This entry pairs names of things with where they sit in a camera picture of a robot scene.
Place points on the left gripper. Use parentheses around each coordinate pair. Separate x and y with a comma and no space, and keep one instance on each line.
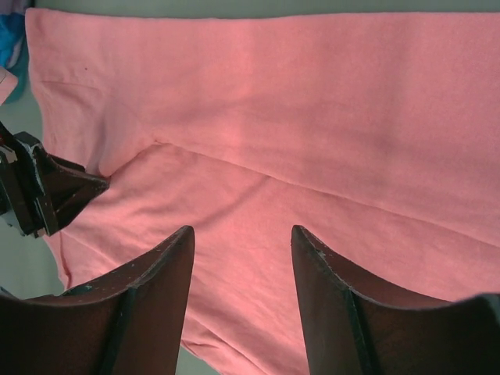
(38,202)

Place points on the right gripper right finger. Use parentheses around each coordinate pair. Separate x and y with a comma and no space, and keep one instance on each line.
(355,322)

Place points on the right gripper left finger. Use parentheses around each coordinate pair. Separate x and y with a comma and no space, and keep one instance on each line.
(127,321)

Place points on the salmon pink t-shirt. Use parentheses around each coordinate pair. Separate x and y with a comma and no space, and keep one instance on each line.
(379,132)

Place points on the teal plastic basket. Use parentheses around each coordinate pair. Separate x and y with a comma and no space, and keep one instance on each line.
(20,71)

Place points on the light pink t-shirt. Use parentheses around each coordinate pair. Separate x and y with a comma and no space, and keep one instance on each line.
(8,83)

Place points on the blue t-shirt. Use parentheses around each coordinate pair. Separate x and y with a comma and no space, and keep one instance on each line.
(12,35)

